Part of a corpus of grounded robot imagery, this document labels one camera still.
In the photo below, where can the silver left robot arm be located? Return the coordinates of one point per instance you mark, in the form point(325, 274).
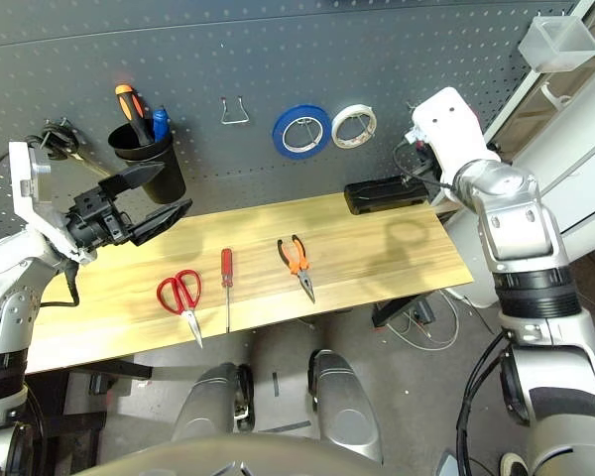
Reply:
point(10, 282)

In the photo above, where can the white pegboard side post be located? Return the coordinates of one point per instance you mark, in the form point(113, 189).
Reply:
point(513, 101)

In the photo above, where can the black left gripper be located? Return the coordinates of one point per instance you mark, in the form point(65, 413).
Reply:
point(99, 218)

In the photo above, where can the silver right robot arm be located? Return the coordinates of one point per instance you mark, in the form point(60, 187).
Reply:
point(520, 233)

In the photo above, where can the black table support bar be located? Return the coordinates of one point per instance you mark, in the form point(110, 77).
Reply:
point(129, 369)
point(384, 312)

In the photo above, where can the grey foot pedal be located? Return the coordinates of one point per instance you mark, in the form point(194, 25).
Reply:
point(448, 466)

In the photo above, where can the white plastic hook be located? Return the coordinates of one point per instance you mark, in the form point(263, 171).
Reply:
point(550, 96)

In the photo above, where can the orange black screwdriver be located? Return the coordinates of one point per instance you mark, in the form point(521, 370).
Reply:
point(129, 106)

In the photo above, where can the clear plastic bin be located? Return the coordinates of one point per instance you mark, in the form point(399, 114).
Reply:
point(560, 49)

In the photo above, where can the silver right robot leg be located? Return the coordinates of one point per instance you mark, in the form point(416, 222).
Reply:
point(347, 406)

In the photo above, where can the silver left robot leg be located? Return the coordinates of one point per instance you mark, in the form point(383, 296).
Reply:
point(208, 401)

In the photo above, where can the white black sneaker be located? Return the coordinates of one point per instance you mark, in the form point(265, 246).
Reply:
point(513, 466)

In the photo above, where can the blue tape roll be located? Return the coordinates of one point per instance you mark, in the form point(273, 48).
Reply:
point(302, 111)

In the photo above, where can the white tape roll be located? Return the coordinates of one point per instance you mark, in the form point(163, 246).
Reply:
point(359, 108)

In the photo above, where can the black plastic tool case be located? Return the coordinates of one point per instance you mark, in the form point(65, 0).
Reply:
point(377, 196)

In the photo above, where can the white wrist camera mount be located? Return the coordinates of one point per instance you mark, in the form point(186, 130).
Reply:
point(30, 178)
point(446, 124)

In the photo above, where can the orange black needle-nose pliers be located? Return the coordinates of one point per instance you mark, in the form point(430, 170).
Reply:
point(301, 268)

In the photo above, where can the silver robot torso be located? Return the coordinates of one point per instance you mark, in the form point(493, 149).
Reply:
point(228, 458)

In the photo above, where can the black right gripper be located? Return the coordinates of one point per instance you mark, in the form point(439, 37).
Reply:
point(430, 166)

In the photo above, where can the grey metal pegboard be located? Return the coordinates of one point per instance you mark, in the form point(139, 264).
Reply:
point(327, 49)

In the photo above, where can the black cup holder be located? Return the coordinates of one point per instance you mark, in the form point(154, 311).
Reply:
point(163, 173)

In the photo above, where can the long grey floor tape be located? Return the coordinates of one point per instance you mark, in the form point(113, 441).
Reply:
point(282, 426)

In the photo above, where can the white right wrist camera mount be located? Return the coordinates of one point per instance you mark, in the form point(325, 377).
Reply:
point(446, 124)

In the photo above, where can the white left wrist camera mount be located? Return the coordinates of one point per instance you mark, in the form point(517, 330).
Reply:
point(30, 178)

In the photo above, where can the silver robot leg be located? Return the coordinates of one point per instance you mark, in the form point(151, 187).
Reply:
point(208, 401)
point(347, 406)

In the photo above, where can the small black electronics box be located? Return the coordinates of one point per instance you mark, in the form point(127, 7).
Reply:
point(424, 311)

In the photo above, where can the blue marker pen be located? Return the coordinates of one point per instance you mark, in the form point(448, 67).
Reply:
point(160, 124)

